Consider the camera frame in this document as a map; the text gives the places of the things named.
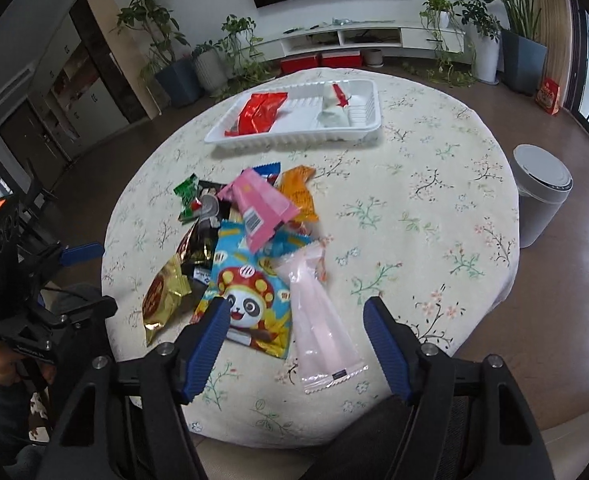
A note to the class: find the orange snack packet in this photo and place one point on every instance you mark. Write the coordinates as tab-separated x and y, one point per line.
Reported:
297	190

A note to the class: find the small black snack packet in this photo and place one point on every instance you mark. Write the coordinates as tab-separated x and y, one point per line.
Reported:
209	205

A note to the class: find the gold foil snack packet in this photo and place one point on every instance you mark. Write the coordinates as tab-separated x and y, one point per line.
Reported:
164	300

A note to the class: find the plant in tall white pot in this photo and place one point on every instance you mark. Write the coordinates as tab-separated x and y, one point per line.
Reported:
485	55

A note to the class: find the large-leaf plant in dark pot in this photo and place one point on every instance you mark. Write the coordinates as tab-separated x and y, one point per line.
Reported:
524	62

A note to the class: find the tall plant in dark pot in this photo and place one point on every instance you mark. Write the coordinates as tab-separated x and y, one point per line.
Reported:
179	82

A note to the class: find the blue panda snack packet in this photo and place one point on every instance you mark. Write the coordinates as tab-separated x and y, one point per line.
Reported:
247	280

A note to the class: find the trailing plant in white pot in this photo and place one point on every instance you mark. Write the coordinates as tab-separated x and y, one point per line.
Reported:
444	19

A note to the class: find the white snack packet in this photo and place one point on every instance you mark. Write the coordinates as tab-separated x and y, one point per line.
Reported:
330	119

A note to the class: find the small white round pot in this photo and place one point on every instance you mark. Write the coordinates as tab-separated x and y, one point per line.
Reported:
373	57

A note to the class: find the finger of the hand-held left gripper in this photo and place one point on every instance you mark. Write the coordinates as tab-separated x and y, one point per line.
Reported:
84	310
82	253

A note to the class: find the white television cabinet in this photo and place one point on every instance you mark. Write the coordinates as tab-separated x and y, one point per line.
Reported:
414	35

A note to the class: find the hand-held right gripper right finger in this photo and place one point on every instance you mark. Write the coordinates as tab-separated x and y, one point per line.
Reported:
387	350

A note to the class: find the built-in wall cabinet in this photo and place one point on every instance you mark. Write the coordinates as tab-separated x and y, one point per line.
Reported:
99	95

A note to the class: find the plant in grey ribbed pot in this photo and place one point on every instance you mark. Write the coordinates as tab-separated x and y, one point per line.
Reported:
209	72

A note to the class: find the white plastic tray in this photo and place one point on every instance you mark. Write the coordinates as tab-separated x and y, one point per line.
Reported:
299	131

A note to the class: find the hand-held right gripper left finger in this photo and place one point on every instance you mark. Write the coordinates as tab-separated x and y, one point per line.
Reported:
209	345

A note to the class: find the white trash can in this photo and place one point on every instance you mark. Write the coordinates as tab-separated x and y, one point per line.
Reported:
539	195

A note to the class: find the black gold snack packet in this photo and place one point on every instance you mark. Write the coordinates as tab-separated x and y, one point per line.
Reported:
202	250

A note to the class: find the large red snack packet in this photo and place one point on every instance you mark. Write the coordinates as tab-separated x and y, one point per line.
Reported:
257	112

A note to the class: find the red gift bag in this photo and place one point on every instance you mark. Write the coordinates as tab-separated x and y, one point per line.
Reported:
548	96

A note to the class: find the trailing vine plant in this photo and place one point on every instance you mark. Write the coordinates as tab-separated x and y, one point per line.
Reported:
239	30

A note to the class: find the clear pink snack packet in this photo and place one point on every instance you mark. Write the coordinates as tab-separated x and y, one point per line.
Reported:
319	320

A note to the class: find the red storage box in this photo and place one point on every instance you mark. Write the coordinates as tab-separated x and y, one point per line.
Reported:
299	64
342	59

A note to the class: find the blue striped snack packet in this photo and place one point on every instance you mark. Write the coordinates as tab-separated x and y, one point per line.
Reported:
269	171

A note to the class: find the green snack packet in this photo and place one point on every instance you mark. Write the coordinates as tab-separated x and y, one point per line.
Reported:
187	195

